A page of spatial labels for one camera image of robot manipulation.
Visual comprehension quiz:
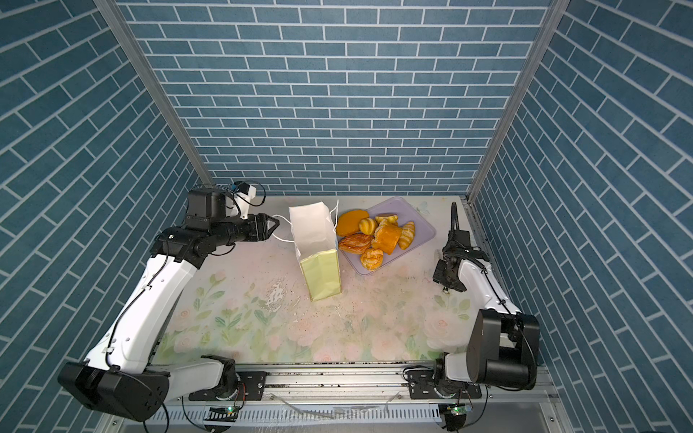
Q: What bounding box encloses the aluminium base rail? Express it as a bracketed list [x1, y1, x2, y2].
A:
[115, 362, 559, 407]

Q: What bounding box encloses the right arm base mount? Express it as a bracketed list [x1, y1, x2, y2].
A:
[402, 366, 482, 400]

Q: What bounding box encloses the glazed brown pastry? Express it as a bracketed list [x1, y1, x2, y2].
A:
[339, 233, 374, 254]

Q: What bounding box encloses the striped oval bread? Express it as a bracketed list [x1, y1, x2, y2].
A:
[398, 221, 416, 250]

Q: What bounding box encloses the lavender tray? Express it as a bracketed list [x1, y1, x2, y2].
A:
[339, 197, 436, 275]

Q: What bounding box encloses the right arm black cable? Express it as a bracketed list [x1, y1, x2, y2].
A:
[446, 201, 537, 391]

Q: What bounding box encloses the square orange toast bread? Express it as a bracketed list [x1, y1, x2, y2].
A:
[372, 223, 402, 254]

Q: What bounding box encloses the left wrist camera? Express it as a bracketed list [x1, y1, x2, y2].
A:
[231, 181, 257, 219]

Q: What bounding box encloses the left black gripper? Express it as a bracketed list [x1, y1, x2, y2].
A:
[208, 212, 281, 249]

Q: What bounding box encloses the round orange flat bread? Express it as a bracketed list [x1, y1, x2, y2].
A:
[336, 209, 369, 237]

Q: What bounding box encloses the paper gift bag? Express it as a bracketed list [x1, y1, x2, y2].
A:
[274, 201, 342, 301]

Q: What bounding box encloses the yellow orange croissant bun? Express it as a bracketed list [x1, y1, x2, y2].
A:
[375, 214, 398, 225]

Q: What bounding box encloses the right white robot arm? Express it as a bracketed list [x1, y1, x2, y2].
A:
[433, 246, 541, 392]

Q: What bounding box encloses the yellow shell bun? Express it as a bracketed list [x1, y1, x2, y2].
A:
[358, 218, 379, 236]

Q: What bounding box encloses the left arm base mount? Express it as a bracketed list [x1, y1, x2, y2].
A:
[189, 355, 267, 402]

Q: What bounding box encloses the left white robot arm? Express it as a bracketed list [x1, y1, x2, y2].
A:
[58, 214, 280, 422]

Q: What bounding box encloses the small round knotted bun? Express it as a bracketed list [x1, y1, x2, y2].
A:
[360, 248, 384, 271]

